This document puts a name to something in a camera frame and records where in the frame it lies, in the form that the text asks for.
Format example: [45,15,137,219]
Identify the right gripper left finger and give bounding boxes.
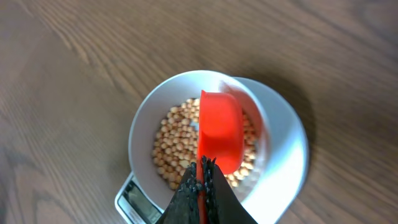
[156,162,202,224]

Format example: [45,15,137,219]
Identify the grey round bowl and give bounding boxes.
[129,70,272,211]

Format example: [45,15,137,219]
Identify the white digital kitchen scale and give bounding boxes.
[114,81,309,223]

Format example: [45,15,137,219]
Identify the soybeans in bowl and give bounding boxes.
[151,98,257,190]

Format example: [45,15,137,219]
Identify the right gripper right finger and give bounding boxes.
[200,157,257,224]

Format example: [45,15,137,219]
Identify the red plastic measuring scoop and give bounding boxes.
[197,91,244,215]

